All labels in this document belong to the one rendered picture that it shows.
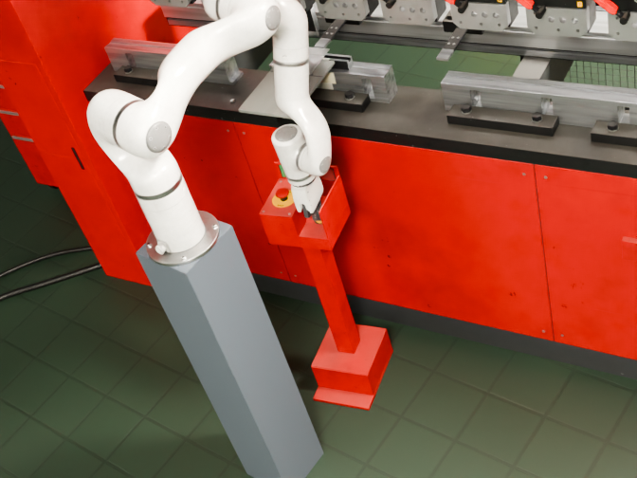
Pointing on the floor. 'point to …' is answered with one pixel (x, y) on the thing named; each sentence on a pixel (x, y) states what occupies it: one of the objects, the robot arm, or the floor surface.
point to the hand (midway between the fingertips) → (317, 213)
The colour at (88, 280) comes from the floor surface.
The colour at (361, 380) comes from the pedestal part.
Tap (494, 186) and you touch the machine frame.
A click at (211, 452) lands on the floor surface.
